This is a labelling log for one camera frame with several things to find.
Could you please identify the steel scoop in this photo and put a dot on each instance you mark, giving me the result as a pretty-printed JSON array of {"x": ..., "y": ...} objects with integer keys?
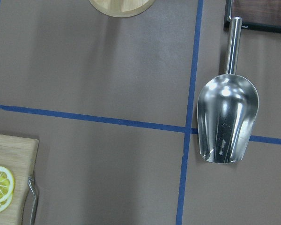
[{"x": 227, "y": 108}]

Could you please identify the wooden cup tree stand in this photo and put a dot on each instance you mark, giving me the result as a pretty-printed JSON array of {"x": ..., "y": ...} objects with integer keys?
[{"x": 122, "y": 8}]

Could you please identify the bamboo cutting board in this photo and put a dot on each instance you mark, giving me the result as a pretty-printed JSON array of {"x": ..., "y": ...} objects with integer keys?
[{"x": 18, "y": 155}]

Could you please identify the top lemon slice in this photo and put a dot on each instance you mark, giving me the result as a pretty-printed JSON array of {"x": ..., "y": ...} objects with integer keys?
[{"x": 7, "y": 183}]

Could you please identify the dark wooden tray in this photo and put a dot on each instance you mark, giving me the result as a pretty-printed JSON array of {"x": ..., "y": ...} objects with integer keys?
[{"x": 261, "y": 15}]

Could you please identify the under lemon slice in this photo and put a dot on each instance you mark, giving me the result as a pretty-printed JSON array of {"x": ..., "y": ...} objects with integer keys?
[{"x": 4, "y": 204}]

